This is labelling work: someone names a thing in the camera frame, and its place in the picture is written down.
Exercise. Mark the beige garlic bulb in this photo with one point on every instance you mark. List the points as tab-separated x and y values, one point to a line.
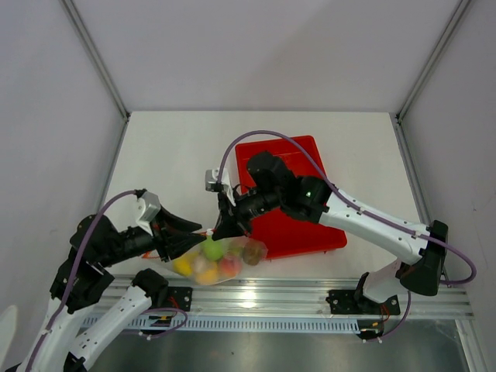
200	264

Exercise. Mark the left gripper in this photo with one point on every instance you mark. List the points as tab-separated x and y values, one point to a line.
173	224

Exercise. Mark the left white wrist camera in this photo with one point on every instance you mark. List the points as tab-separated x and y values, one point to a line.
146	209

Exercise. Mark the yellow bumpy gourd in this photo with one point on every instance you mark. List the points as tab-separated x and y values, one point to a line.
182	265

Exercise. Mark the pink peach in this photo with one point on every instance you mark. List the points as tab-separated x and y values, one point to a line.
230	265

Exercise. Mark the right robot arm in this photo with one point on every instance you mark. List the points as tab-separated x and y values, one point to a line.
419	249

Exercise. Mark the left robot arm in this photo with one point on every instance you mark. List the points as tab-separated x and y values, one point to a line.
83	277

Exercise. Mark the red plastic tray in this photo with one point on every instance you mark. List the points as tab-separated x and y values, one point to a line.
282	235

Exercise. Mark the clear zip top bag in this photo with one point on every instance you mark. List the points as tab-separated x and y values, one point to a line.
213	262

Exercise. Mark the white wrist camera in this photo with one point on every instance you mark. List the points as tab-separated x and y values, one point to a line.
146	209
220	183

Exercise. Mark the green apple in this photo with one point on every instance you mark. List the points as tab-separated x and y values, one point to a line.
212	250

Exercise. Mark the aluminium frame post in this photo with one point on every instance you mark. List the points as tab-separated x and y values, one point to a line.
435	56
86	40

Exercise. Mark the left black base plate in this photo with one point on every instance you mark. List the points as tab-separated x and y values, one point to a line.
179	297

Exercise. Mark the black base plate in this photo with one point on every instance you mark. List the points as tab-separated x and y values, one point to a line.
179	297
345	302

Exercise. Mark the slotted cable duct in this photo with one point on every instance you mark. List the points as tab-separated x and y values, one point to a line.
247	324

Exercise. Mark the left aluminium frame post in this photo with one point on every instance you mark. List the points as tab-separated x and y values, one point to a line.
86	40

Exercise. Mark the orange fruit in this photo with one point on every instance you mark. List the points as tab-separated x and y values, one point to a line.
207	277

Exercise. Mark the right aluminium frame post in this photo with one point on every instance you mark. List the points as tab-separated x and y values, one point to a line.
435	56

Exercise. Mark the brown kiwi fruit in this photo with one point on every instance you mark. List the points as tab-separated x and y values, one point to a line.
253	254

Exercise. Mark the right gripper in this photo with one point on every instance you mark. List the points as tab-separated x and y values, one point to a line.
228	227

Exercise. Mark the aluminium mounting rail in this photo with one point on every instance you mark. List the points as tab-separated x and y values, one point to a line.
305	298

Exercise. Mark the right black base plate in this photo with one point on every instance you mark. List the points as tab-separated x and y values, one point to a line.
345	302

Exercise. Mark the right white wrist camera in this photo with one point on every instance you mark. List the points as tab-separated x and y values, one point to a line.
220	183

